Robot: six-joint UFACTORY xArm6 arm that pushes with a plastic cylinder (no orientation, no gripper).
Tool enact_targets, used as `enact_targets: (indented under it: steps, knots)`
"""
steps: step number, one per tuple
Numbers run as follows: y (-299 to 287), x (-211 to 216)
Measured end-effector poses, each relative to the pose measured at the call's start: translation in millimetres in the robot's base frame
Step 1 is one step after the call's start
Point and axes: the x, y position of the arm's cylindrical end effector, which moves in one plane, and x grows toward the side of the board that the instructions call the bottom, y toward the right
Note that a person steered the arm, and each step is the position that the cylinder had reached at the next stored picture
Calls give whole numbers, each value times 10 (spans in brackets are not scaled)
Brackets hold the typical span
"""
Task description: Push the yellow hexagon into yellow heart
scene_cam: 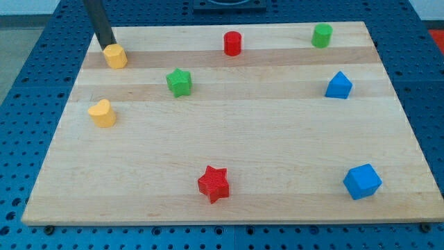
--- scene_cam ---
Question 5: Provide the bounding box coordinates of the yellow hexagon block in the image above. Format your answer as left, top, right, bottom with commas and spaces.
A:
103, 44, 128, 69

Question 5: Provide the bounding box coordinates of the yellow heart block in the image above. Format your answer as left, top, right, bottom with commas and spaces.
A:
87, 99, 117, 128

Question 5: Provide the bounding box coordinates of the light wooden board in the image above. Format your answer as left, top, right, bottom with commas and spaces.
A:
22, 22, 443, 226

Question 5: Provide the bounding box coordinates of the red star block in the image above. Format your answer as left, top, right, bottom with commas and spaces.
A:
198, 165, 230, 203

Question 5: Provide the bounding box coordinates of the green star block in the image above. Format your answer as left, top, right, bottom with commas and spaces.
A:
166, 68, 192, 98

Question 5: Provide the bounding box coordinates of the red cylinder block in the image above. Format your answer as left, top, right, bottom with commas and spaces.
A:
223, 31, 242, 56

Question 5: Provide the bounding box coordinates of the blue triangular prism block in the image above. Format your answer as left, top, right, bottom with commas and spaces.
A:
325, 72, 353, 99

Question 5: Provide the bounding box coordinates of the green cylinder block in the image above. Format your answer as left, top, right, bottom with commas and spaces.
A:
311, 23, 333, 48

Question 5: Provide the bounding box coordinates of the blue cube block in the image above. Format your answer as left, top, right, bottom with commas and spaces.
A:
343, 164, 382, 200

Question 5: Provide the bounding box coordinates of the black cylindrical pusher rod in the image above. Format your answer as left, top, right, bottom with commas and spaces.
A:
83, 0, 117, 50

